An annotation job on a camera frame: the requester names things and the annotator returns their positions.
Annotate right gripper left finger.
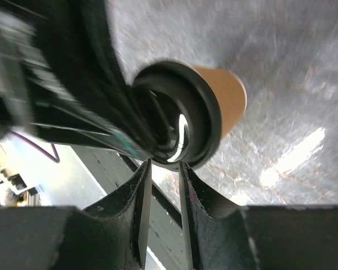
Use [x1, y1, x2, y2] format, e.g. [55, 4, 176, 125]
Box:
[0, 160, 152, 269]

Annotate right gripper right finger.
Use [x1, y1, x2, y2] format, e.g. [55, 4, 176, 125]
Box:
[179, 163, 338, 269]

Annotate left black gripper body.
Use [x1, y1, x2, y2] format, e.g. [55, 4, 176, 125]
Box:
[0, 1, 82, 141]

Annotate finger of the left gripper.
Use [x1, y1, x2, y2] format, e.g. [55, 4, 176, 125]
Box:
[30, 1, 157, 159]

